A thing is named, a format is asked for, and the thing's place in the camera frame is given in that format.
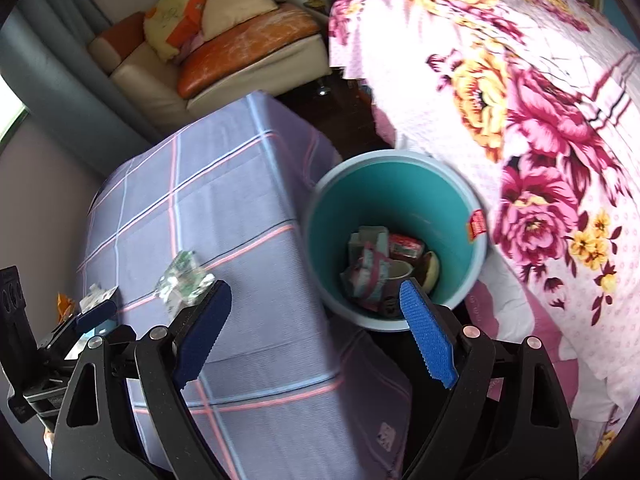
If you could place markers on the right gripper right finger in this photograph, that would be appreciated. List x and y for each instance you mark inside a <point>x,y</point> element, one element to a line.
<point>461,357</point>

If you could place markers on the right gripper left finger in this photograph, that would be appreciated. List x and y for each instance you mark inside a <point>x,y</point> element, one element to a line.
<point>167,358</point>

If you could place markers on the green clear snack wrapper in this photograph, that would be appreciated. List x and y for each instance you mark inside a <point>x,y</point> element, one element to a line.
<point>183,284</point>

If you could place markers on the white cartoon print wrapper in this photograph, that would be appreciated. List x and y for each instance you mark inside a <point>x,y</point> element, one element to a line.
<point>95,296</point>

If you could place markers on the trash pile in bin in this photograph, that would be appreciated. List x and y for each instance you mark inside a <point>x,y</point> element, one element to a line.
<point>379,261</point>

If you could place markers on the teal round trash bin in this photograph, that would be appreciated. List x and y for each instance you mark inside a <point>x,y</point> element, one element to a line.
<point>408,193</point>

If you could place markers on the orange snack bag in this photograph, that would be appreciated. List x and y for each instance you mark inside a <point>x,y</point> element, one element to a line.
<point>65,306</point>

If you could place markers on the purple plaid table cloth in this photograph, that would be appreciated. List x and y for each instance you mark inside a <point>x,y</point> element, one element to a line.
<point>288,392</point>

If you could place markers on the red label on bin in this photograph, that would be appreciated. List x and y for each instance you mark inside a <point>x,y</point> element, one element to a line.
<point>476,225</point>

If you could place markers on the beige leather sofa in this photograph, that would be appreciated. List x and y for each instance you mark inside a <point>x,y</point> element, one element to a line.
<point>275,53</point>

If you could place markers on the pink floral bed quilt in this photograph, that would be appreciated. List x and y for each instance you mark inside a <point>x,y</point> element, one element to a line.
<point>536,104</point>

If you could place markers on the grey blue curtain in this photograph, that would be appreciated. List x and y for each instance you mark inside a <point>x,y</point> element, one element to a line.
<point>45,61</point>

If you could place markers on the yellow orange plush toy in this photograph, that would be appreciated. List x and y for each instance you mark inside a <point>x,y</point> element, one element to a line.
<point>171,24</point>

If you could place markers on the orange sofa seat cushion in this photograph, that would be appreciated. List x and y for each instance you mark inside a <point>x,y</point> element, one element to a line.
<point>242,46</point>

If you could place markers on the beige pillow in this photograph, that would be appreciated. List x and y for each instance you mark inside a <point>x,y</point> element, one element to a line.
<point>222,15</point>

